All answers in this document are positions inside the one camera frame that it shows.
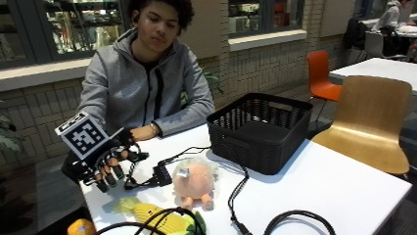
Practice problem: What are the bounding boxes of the light wooden chair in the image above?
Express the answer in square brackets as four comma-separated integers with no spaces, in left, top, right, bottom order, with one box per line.
[310,74,413,176]

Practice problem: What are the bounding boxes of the small black cable box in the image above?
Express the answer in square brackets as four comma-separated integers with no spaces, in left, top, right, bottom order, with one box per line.
[151,164,174,188]

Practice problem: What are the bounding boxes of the green leafy plant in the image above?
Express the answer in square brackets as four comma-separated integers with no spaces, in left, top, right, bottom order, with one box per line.
[0,112,25,160]

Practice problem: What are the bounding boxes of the white background table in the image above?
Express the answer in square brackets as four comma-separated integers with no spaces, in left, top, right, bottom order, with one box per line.
[327,57,417,96]

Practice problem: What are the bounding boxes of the yellow corn plush toy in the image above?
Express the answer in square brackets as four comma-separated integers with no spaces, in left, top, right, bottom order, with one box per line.
[111,196,209,235]

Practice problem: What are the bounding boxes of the thick black looped cable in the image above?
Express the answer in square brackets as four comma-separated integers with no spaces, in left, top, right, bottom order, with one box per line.
[262,210,338,235]

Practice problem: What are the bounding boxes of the black plastic woven basket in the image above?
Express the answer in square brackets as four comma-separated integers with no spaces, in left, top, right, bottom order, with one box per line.
[206,92,314,176]

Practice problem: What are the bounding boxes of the yellow round plush toy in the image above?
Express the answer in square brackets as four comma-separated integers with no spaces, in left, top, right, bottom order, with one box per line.
[66,217,97,235]

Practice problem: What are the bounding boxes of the person in grey hoodie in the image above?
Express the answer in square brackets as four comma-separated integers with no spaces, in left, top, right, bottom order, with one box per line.
[77,0,215,138]

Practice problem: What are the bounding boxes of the grey background chair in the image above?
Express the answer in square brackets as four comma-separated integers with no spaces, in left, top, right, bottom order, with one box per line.
[363,30,409,62]

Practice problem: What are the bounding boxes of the pink plush toy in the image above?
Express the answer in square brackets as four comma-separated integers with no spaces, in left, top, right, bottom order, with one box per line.
[170,157,219,211]

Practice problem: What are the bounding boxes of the thin black glove cable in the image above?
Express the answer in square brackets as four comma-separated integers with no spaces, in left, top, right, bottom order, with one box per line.
[122,145,211,191]

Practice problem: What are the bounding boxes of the small dark framed window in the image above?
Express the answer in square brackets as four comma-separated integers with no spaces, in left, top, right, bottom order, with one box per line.
[226,0,306,41]

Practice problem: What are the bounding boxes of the white cube with black markers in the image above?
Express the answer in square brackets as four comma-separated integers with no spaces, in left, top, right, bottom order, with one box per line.
[53,111,123,162]

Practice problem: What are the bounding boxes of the large dark framed window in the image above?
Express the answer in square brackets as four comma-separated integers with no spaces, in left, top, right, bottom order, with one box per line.
[0,0,134,71]

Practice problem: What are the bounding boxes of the green plant behind person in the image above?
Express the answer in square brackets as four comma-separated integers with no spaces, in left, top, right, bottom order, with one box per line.
[178,70,223,110]

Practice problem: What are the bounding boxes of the orange plastic chair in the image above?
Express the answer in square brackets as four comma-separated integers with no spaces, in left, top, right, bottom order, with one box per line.
[306,49,343,131]

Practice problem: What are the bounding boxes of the black jacket on chair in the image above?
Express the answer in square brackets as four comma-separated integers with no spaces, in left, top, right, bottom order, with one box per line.
[341,17,371,51]

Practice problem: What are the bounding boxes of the black cable across corn toy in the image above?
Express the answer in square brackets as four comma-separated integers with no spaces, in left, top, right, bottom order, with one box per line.
[90,206,206,235]

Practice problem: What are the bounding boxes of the long black cable with plug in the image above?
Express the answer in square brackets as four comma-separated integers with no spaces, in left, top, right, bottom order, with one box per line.
[226,164,254,235]

